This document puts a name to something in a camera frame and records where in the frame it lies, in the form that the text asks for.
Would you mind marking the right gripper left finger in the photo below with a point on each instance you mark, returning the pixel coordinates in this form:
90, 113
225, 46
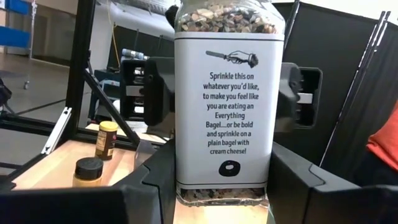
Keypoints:
158, 93

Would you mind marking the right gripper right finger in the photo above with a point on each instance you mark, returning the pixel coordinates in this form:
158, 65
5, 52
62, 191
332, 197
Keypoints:
289, 93

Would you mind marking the bagel seasoning jar white lid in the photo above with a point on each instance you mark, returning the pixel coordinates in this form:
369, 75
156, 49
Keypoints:
230, 109

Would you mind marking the crunchy onion jar yellow lid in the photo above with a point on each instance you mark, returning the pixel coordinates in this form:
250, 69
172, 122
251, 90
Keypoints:
105, 146

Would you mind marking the turmeric jar with white sticker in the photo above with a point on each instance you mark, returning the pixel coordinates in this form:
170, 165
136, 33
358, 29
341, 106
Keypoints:
88, 169

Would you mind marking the black curtain partition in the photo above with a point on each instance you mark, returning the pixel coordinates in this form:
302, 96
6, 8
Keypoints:
335, 77

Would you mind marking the person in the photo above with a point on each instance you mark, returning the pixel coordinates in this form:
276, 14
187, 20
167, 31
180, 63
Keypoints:
385, 140

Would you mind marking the silver aluminium bar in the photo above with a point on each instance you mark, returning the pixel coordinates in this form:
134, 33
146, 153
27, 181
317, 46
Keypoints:
57, 130

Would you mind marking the blue storage bin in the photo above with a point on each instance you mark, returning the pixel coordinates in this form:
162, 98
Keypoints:
18, 6
15, 36

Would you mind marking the black aluminium table frame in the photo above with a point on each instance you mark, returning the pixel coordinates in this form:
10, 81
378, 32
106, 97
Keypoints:
81, 62

